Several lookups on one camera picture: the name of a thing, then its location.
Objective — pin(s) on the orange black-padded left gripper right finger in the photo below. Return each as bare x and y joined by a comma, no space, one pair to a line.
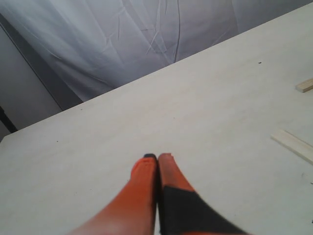
182,211

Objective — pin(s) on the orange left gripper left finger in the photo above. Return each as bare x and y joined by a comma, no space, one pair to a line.
133,209

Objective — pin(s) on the light wooden slat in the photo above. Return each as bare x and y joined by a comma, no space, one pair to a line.
294,144

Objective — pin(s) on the wooden stick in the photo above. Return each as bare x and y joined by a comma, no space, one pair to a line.
305,86

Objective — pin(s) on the white wrinkled backdrop cloth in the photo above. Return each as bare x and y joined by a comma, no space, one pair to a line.
99,45

